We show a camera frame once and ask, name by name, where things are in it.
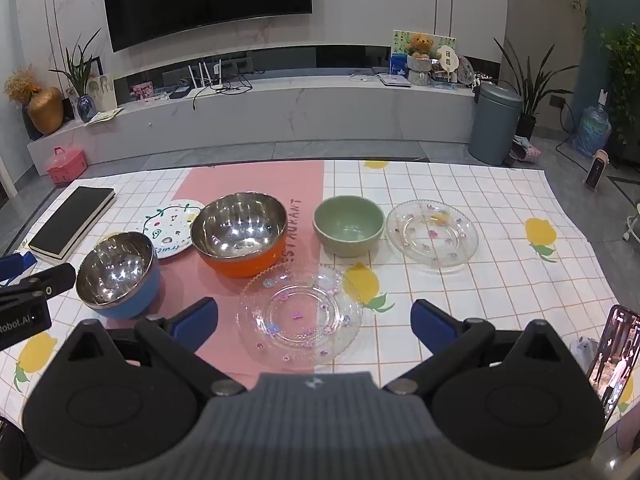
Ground golden vase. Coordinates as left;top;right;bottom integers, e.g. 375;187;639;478
27;86;65;135

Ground grey trash can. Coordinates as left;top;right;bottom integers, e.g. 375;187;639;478
468;82;523;167

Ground green leafy plant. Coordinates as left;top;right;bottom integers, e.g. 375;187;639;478
49;29;103;97

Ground small beige heater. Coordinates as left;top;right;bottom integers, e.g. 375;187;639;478
585;150;609;190

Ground blue glass vase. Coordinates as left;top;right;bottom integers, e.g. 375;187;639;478
76;94;99;123

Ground round paper fan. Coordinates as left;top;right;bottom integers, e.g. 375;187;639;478
434;42;460;84

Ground white drawing card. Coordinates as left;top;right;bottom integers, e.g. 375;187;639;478
86;74;118;112

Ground brown teddy bear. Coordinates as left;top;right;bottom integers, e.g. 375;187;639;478
405;33;434;59

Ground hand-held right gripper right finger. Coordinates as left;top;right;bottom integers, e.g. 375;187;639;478
382;299;583;396

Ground green ceramic bowl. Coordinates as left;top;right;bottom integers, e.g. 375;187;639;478
313;195;386;258

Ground black cables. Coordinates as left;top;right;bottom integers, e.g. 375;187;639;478
192;71;257;111

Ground blue water jug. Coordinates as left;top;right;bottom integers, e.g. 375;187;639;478
572;89;612;159

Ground clear glass flowered plate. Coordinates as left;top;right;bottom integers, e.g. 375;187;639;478
236;261;363;367
385;200;479;275

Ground pink storage box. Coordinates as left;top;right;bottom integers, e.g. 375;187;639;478
46;147;88;184

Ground pink restaurant placemat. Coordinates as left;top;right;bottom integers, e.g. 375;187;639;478
0;159;640;433

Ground smartphone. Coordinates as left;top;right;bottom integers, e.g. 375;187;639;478
586;304;640;420

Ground white router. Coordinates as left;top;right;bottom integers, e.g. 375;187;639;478
187;60;224;97

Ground dried yellow flowers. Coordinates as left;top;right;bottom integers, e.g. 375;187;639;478
4;65;41;103

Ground black book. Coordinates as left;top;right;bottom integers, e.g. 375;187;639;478
27;186;117;265

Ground blue steel bowl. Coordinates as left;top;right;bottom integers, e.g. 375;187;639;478
75;231;161;319

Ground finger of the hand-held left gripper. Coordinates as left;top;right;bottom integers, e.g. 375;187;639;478
0;252;39;283
0;262;77;307

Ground dark vase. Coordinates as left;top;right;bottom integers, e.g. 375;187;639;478
21;102;44;141

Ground green blue painting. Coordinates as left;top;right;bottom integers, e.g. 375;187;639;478
390;30;459;79

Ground white painted fruit plate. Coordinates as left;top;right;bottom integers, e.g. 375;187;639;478
138;199;207;261

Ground loose papers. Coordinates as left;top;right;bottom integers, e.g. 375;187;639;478
87;107;125;124

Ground green ivy plant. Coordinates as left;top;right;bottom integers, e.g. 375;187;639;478
600;25;640;153

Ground white phone stand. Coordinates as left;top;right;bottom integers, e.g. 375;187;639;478
570;337;602;377

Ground patterned bag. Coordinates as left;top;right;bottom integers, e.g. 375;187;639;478
510;135;542;165

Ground orange steel bowl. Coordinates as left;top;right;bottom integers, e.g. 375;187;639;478
190;191;287;279

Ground black television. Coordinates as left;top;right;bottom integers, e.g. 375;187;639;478
100;0;313;53

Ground white marble TV bench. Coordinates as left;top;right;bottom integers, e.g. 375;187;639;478
27;72;501;163

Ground potted long-leaf plant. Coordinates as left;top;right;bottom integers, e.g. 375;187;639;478
492;37;581;139

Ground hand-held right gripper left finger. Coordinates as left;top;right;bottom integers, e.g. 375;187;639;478
59;297;247;396

